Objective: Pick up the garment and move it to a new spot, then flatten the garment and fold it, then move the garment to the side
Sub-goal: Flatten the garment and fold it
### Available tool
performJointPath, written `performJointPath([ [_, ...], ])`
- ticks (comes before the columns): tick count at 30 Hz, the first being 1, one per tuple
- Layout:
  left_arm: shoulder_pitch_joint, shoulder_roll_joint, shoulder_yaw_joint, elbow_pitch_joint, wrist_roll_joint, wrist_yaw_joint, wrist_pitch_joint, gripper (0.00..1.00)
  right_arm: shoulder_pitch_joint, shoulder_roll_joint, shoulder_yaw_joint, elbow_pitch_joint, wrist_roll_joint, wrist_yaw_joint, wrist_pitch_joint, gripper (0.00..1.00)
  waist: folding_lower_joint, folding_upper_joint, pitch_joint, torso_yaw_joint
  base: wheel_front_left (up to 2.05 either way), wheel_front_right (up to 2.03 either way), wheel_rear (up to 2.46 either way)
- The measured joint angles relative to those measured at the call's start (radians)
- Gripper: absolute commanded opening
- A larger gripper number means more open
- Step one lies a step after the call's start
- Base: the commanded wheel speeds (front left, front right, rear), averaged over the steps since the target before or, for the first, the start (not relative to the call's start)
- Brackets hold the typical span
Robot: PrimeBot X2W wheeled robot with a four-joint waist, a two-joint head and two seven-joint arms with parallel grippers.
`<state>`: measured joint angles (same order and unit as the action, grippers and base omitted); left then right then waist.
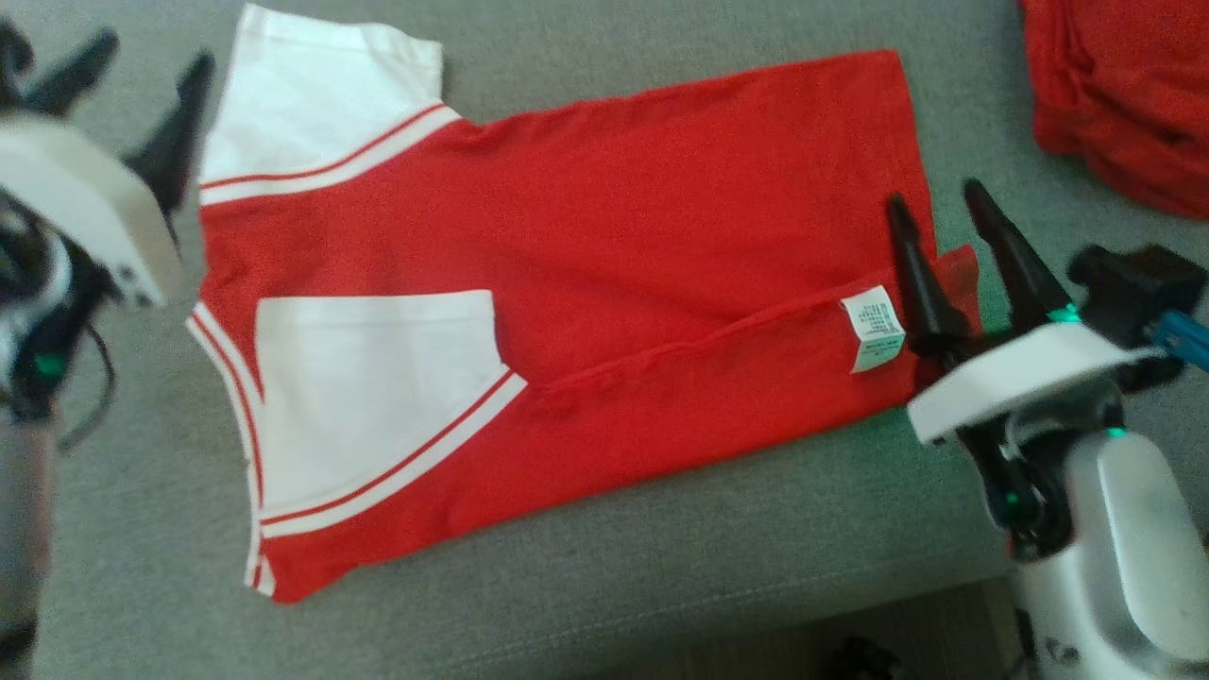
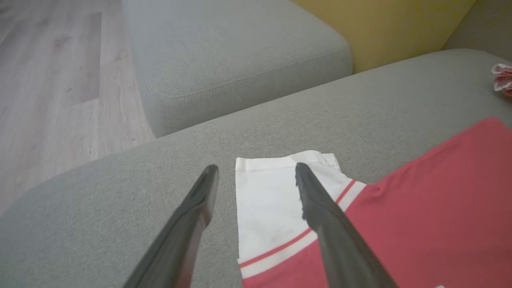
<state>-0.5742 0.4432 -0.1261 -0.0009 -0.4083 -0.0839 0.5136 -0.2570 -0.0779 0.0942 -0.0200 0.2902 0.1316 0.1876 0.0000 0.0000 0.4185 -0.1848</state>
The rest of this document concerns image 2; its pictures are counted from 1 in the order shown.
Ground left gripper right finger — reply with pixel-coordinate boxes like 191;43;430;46
295;162;398;288

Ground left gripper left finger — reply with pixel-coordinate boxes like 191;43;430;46
122;164;220;288

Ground red jersey with white sleeves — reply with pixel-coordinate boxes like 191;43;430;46
235;117;512;288

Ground red shorts with white stripe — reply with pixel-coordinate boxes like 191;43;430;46
491;63;512;97

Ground small grey sofa seat cushion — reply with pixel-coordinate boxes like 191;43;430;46
121;0;353;138

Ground yellow sofa backrest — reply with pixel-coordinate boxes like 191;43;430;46
290;0;478;74

